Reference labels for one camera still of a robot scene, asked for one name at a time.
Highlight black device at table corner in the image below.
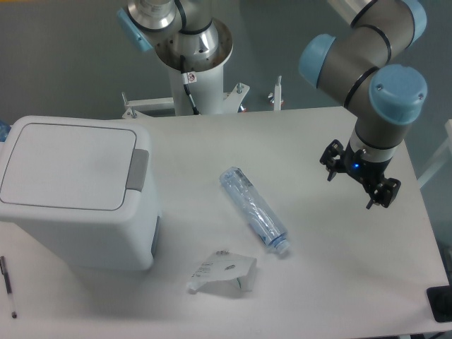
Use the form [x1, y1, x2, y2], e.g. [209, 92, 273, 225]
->
[427, 285, 451, 323]

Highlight white push-lid trash can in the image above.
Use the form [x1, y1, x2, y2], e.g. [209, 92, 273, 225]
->
[1, 116, 161, 270]

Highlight clear plastic water bottle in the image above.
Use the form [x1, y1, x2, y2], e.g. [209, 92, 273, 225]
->
[219, 167, 290, 256]

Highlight black pen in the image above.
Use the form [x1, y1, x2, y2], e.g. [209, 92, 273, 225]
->
[1, 256, 18, 319]

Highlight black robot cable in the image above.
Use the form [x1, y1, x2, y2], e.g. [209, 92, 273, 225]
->
[179, 54, 202, 116]

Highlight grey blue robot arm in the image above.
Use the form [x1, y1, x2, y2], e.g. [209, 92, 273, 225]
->
[117, 1, 427, 207]

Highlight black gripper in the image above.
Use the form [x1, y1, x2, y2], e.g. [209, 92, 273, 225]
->
[320, 139, 401, 209]

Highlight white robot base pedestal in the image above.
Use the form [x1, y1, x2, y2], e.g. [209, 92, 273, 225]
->
[122, 18, 250, 119]

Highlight white frame at right edge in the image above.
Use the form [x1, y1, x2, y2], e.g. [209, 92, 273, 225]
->
[417, 119, 451, 188]

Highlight white bracket with bolt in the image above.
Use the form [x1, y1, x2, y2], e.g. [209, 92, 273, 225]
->
[268, 76, 284, 111]

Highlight blue bottle behind trash can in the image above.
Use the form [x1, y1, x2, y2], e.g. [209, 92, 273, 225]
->
[0, 121, 11, 143]

